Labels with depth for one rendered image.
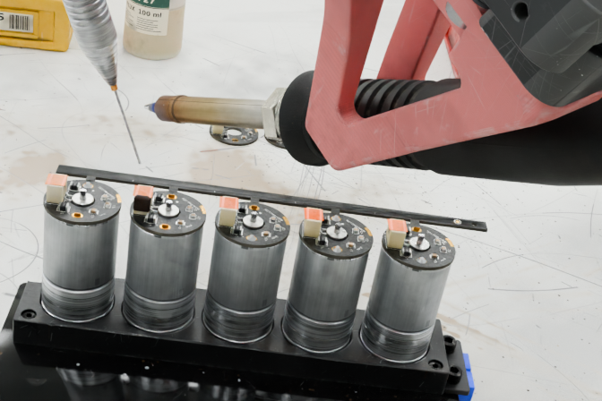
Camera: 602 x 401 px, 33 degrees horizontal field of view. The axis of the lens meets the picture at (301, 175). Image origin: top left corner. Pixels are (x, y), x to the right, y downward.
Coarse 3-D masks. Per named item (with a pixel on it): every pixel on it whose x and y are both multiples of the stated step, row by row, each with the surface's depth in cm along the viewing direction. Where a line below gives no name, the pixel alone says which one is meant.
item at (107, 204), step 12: (72, 180) 34; (84, 180) 34; (72, 192) 33; (96, 192) 33; (108, 192) 34; (48, 204) 32; (60, 204) 32; (72, 204) 33; (96, 204) 33; (108, 204) 33; (120, 204) 33; (60, 216) 32; (72, 216) 32; (84, 216) 32; (96, 216) 32; (108, 216) 32
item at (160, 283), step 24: (168, 216) 33; (144, 240) 32; (168, 240) 32; (192, 240) 33; (144, 264) 33; (168, 264) 33; (192, 264) 33; (144, 288) 33; (168, 288) 33; (192, 288) 34; (144, 312) 34; (168, 312) 34; (192, 312) 35
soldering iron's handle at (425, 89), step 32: (288, 96) 25; (384, 96) 23; (416, 96) 23; (288, 128) 25; (544, 128) 20; (576, 128) 19; (320, 160) 26; (384, 160) 23; (416, 160) 23; (448, 160) 22; (480, 160) 21; (512, 160) 21; (544, 160) 20; (576, 160) 20
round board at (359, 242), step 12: (324, 216) 34; (300, 228) 33; (324, 228) 34; (348, 228) 34; (360, 228) 34; (312, 240) 33; (324, 240) 33; (348, 240) 33; (360, 240) 33; (372, 240) 34; (324, 252) 32; (336, 252) 33; (348, 252) 33; (360, 252) 33
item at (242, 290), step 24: (216, 240) 33; (216, 264) 33; (240, 264) 33; (264, 264) 33; (216, 288) 34; (240, 288) 33; (264, 288) 33; (216, 312) 34; (240, 312) 34; (264, 312) 34; (216, 336) 34; (240, 336) 34; (264, 336) 35
